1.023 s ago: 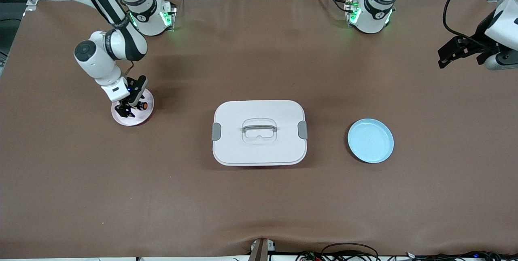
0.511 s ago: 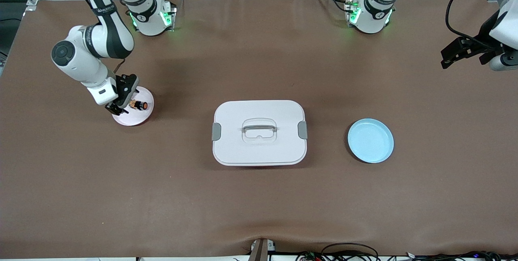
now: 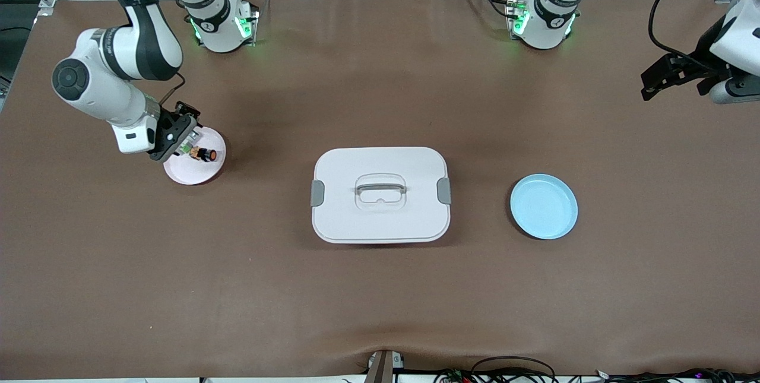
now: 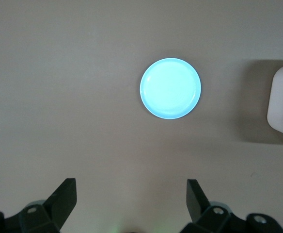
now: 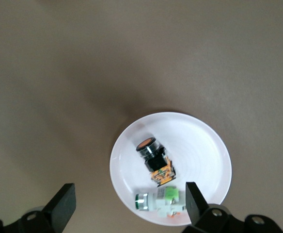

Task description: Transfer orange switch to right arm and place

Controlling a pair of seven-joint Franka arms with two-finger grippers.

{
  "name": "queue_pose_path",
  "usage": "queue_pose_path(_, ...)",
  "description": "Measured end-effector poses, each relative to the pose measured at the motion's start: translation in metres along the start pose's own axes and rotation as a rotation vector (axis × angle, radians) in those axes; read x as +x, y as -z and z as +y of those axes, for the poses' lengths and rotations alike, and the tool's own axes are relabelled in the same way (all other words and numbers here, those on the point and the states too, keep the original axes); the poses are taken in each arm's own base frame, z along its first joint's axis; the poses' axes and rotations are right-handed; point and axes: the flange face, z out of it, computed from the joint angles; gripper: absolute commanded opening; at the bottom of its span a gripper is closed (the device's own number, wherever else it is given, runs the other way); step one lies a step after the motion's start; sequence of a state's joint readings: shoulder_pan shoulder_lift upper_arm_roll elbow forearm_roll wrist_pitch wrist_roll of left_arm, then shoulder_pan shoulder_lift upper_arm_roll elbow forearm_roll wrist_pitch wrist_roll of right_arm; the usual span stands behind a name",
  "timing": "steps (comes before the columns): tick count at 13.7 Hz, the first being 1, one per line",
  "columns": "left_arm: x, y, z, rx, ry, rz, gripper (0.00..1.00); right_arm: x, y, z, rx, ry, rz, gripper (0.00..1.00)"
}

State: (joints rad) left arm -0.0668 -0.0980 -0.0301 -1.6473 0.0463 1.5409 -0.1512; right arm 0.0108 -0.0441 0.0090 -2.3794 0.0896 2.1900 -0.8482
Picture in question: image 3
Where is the pink round plate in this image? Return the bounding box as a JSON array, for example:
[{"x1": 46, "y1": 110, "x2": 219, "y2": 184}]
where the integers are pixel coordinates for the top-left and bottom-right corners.
[{"x1": 163, "y1": 128, "x2": 227, "y2": 186}]

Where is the light blue round plate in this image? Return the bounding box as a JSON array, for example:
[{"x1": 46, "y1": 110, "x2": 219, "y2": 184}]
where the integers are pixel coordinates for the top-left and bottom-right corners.
[{"x1": 509, "y1": 173, "x2": 579, "y2": 240}]

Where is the white lidded storage box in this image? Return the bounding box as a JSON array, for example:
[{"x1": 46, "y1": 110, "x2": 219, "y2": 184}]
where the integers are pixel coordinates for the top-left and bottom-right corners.
[{"x1": 311, "y1": 146, "x2": 452, "y2": 245}]

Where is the brown table cover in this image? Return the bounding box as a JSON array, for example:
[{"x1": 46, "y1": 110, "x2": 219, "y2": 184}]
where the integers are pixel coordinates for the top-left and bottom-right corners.
[{"x1": 0, "y1": 0, "x2": 760, "y2": 381}]

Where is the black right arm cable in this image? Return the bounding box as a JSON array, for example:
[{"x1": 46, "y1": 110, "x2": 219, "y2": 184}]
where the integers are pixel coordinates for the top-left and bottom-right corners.
[{"x1": 157, "y1": 71, "x2": 186, "y2": 105}]

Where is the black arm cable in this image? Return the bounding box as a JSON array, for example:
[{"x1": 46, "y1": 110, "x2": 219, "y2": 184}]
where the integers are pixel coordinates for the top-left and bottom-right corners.
[
  {"x1": 157, "y1": 71, "x2": 186, "y2": 105},
  {"x1": 649, "y1": 0, "x2": 722, "y2": 69}
]

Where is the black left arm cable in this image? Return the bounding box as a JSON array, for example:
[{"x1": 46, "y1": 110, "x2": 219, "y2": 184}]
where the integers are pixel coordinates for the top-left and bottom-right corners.
[{"x1": 649, "y1": 0, "x2": 722, "y2": 69}]

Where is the black cable loop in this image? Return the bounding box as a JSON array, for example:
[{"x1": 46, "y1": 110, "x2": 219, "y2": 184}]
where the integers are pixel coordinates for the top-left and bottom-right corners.
[{"x1": 471, "y1": 356, "x2": 557, "y2": 383}]

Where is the wooden camera mount bracket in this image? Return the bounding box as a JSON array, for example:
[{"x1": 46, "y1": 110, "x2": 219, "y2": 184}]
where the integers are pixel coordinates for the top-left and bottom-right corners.
[{"x1": 364, "y1": 350, "x2": 406, "y2": 383}]

